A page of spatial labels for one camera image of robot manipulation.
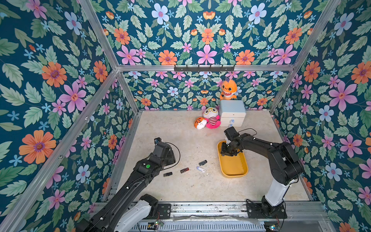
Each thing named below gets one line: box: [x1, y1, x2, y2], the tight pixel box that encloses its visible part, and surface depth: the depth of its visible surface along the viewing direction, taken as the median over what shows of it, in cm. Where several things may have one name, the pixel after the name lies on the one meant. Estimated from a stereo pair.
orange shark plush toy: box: [220, 78, 238, 101], surface depth 99 cm
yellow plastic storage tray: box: [216, 140, 249, 179], surface depth 89 cm
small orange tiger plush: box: [193, 116, 207, 130], surface depth 107 cm
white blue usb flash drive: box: [196, 166, 206, 173], surface depth 90 cm
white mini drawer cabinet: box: [219, 99, 246, 128], surface depth 105 cm
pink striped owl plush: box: [201, 105, 222, 130], surface depth 110 cm
